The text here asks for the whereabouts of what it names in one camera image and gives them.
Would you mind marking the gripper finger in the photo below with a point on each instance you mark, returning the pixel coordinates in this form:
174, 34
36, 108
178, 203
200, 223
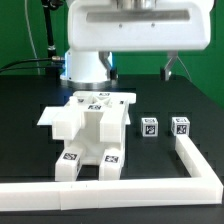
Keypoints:
106, 59
165, 72

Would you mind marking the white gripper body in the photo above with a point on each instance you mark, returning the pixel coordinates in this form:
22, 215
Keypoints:
167, 25

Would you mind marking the white chair seat part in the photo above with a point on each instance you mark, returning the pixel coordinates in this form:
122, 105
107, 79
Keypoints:
94, 149

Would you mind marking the white chair back part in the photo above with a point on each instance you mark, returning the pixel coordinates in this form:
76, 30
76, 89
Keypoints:
102, 113

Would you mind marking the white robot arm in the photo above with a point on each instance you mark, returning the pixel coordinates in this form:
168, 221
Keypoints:
84, 68

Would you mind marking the black camera stand pole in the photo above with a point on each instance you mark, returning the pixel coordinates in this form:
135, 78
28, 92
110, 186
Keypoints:
48, 6

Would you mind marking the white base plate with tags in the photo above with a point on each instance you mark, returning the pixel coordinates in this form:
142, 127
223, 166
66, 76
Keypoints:
54, 115

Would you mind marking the white U-shaped frame obstacle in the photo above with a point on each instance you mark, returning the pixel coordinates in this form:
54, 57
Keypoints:
201, 187

